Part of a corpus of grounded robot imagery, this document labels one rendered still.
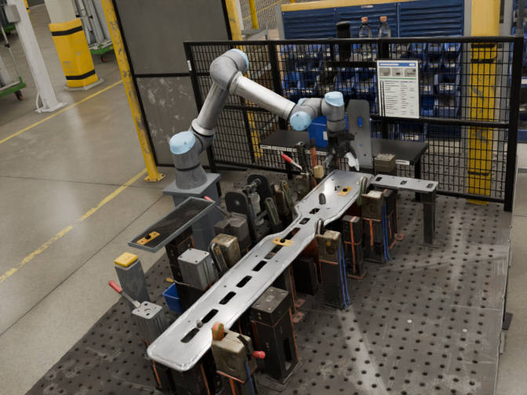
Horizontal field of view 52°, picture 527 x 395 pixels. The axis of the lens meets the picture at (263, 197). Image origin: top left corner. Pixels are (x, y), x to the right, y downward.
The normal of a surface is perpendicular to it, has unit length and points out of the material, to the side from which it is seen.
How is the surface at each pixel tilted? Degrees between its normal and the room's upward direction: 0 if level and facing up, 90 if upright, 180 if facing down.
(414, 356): 0
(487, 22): 87
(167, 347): 0
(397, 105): 90
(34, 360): 0
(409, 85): 90
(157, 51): 91
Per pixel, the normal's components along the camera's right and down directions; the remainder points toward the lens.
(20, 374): -0.15, -0.88
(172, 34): -0.43, 0.49
